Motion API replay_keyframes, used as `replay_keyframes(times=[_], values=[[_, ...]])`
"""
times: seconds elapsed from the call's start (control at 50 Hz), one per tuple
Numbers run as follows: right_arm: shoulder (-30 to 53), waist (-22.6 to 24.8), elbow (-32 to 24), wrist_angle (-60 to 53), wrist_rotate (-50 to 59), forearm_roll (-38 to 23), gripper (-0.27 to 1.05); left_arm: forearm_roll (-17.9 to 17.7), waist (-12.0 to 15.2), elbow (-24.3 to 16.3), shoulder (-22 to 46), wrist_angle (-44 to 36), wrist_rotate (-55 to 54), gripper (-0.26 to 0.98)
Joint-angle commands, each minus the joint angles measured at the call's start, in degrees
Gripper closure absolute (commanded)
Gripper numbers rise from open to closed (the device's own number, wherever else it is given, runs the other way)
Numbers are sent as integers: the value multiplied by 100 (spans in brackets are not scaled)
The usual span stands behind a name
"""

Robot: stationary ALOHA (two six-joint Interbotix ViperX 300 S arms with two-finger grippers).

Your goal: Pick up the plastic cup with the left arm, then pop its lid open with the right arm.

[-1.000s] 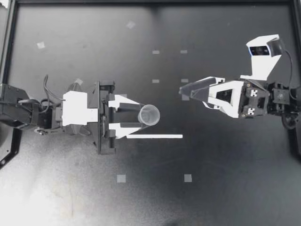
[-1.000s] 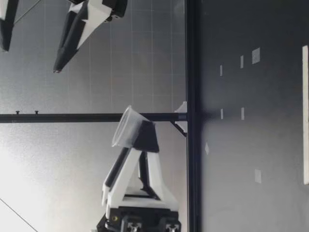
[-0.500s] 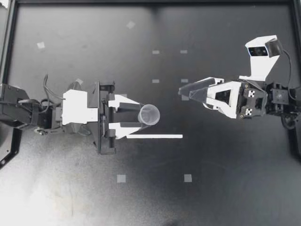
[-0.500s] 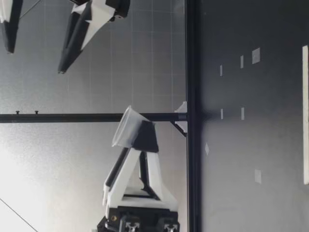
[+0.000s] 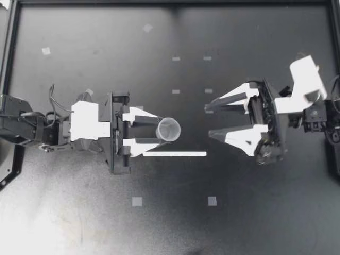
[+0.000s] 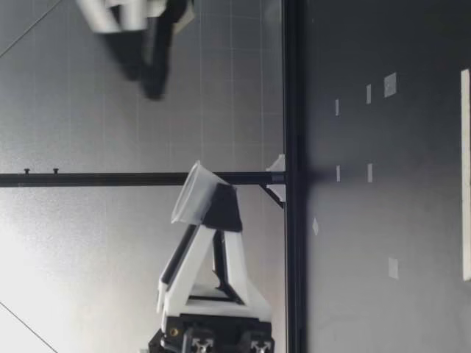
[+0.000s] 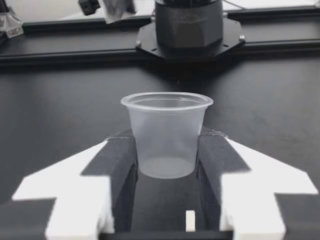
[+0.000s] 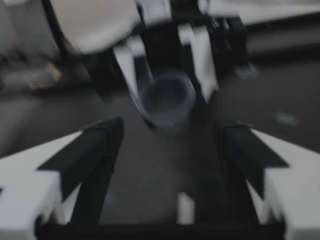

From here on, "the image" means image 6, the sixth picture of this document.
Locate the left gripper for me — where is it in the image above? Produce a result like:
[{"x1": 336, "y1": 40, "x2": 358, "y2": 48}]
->
[{"x1": 148, "y1": 182, "x2": 276, "y2": 353}]

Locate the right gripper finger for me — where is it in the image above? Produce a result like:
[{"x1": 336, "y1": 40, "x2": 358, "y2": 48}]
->
[{"x1": 77, "y1": 0, "x2": 174, "y2": 101}]

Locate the small clear plastic cup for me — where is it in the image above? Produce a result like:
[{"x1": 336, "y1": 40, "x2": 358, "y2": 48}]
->
[{"x1": 169, "y1": 160, "x2": 222, "y2": 226}]

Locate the white corner bracket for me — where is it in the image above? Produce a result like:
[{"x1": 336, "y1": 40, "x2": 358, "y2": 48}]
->
[
  {"x1": 269, "y1": 153, "x2": 287, "y2": 173},
  {"x1": 264, "y1": 183, "x2": 287, "y2": 206}
]

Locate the black frame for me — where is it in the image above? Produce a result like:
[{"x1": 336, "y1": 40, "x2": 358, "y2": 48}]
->
[{"x1": 0, "y1": 0, "x2": 308, "y2": 353}]

